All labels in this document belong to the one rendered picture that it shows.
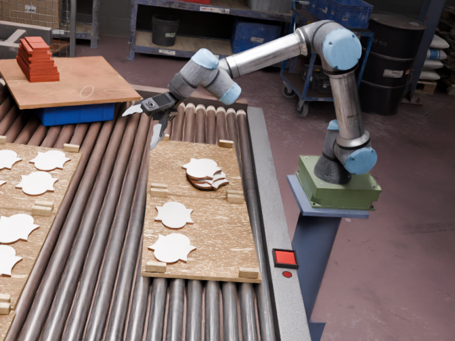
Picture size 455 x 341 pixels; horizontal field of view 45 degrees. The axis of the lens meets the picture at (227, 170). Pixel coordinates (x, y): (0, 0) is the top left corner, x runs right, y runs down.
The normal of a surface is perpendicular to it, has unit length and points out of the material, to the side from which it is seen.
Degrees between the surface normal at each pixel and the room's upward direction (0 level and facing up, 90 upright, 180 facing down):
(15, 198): 0
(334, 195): 90
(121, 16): 90
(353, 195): 90
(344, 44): 83
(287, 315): 0
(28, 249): 0
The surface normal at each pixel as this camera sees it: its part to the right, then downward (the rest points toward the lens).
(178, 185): 0.15, -0.86
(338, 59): 0.17, 0.38
